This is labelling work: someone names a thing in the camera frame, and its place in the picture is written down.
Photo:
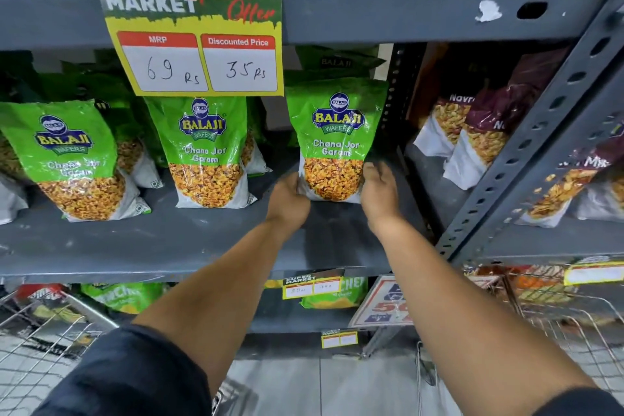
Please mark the person's left hand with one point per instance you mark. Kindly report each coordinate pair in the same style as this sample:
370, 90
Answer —
287, 206

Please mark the dark blue right sleeve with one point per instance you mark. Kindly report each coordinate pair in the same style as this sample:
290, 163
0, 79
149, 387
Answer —
585, 403

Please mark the maroon snack packet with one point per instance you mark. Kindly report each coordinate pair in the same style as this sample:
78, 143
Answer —
560, 191
604, 201
487, 138

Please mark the lime green chips packet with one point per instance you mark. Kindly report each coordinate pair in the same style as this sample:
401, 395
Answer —
122, 296
341, 301

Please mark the dark blue sleeve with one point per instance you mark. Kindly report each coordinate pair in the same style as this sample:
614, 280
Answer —
585, 403
127, 376

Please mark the person's right hand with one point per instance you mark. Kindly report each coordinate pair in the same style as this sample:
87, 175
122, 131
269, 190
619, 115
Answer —
382, 196

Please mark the orange snack packet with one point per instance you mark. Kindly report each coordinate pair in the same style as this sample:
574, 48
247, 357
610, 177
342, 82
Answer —
546, 284

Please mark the dark blue left sleeve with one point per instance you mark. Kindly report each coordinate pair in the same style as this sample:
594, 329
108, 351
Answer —
127, 376

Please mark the green yellow offer sign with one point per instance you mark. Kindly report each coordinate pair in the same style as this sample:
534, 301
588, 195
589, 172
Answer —
195, 1

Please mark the brown snack packet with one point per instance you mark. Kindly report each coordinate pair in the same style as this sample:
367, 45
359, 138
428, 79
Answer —
446, 123

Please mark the red white blue sign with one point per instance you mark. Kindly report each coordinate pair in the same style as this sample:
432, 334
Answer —
390, 303

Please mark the person's right forearm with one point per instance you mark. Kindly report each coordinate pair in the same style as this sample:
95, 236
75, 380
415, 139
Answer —
463, 328

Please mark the white sticker scrap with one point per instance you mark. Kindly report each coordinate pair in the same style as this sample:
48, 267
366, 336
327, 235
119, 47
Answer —
488, 11

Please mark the person's left forearm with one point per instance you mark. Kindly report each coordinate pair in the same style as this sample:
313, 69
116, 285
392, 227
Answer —
219, 294

